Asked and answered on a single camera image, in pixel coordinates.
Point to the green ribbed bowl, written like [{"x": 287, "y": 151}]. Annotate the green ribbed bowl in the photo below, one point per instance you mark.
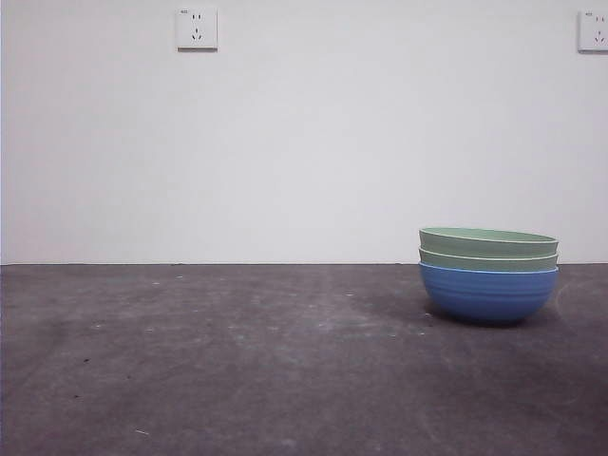
[
  {"x": 484, "y": 244},
  {"x": 484, "y": 263}
]

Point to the blue ribbed bowl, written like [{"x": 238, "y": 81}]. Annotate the blue ribbed bowl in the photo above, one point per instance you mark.
[{"x": 489, "y": 297}]

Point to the white wall socket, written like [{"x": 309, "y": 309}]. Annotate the white wall socket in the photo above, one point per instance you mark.
[
  {"x": 197, "y": 28},
  {"x": 594, "y": 31}
]

